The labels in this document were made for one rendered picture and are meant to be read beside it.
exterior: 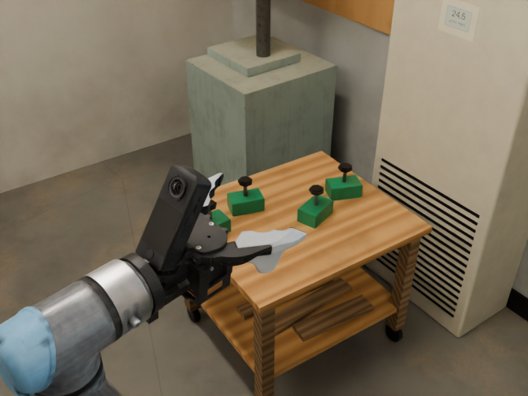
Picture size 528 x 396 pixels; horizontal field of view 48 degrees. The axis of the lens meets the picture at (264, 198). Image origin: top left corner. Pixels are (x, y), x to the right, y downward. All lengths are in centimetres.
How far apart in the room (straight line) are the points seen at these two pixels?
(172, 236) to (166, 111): 277
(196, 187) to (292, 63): 198
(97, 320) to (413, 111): 160
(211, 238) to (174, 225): 6
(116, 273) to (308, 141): 205
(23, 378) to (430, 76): 162
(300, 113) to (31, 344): 205
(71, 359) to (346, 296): 162
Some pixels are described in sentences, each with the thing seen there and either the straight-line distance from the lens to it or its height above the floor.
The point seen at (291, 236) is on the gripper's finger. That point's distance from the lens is 71.
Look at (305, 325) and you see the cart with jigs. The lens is 202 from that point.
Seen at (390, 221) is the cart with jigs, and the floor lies 53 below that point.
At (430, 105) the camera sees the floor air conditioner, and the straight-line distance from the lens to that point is 201.
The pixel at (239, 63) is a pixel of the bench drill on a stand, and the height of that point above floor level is 74.
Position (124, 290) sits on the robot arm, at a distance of 63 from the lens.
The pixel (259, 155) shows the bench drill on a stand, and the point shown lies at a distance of 247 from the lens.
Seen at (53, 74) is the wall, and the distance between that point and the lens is 307.
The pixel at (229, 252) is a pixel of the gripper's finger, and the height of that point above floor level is 124.
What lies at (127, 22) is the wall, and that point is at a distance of 313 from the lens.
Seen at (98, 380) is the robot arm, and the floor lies 116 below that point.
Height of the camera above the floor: 167
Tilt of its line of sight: 35 degrees down
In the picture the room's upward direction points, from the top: straight up
